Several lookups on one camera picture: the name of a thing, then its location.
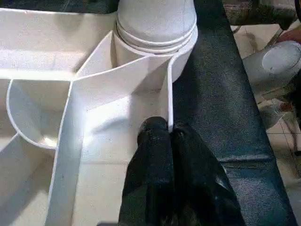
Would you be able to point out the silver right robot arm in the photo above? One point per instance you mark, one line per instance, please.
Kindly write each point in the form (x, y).
(273, 68)

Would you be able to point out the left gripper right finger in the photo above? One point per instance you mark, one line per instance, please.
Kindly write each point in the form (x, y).
(202, 188)

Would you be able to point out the white plastic table leg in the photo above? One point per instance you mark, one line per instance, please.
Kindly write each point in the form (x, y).
(155, 21)

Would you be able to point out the white plastic table top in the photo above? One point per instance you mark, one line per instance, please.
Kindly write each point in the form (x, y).
(70, 94)

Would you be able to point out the dark woven object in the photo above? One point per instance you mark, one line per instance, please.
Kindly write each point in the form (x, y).
(258, 12)

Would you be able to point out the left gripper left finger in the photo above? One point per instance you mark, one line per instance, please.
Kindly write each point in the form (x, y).
(150, 183)

